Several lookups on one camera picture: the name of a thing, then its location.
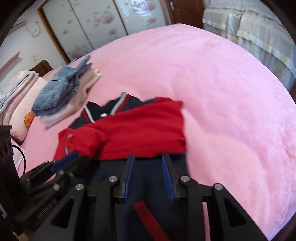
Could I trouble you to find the navy and red varsity jacket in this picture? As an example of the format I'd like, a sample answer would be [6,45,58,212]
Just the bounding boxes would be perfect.
[54,93,188,240]

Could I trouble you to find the pink pillow with orange print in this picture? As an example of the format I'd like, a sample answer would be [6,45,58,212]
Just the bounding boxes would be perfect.
[9,77,48,144]

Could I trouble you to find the folded blue denim garment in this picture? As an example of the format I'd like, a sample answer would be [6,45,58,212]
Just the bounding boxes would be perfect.
[32,55,92,116]

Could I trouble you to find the pink fleece bed blanket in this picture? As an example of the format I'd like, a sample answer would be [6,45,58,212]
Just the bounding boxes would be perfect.
[17,22,296,241]

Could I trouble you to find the folded cream pink sweater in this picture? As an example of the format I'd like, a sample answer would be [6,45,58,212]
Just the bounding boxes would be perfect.
[40,68,102,128]

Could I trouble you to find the folded floral quilt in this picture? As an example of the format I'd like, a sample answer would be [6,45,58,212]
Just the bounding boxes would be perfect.
[1,70,39,118]

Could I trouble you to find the dark wooden headboard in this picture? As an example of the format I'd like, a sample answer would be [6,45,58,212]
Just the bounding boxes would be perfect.
[30,60,53,77]

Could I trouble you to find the floral sliding wardrobe doors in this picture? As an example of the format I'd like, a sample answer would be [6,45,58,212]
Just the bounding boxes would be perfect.
[37,0,171,63]

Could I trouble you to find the brown wooden door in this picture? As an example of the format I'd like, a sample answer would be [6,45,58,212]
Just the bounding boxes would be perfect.
[166,0,205,29]

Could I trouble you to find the black cable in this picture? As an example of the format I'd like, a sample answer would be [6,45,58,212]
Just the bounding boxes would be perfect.
[11,144,27,176]

